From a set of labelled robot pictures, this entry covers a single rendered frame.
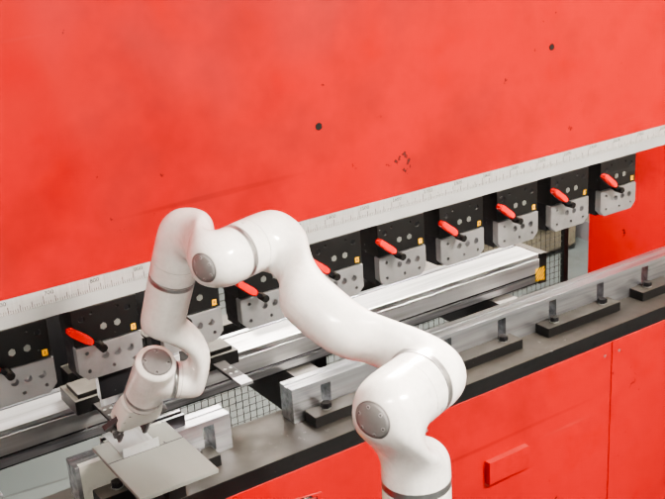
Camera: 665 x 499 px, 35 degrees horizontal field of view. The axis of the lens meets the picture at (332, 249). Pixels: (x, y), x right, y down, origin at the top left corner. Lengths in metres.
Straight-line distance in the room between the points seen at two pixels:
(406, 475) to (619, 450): 1.71
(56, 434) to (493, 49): 1.45
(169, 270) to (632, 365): 1.74
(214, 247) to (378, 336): 0.31
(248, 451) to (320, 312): 0.88
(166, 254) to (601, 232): 2.44
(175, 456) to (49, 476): 2.05
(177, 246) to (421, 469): 0.59
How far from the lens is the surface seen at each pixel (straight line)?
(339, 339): 1.74
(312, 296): 1.75
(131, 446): 2.40
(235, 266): 1.76
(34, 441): 2.65
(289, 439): 2.60
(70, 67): 2.15
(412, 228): 2.67
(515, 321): 3.03
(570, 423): 3.17
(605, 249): 4.10
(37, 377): 2.28
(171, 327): 2.04
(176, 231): 1.90
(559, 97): 2.94
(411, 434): 1.65
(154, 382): 2.11
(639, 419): 3.41
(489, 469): 2.97
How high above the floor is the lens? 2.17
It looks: 20 degrees down
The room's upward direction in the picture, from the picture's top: 4 degrees counter-clockwise
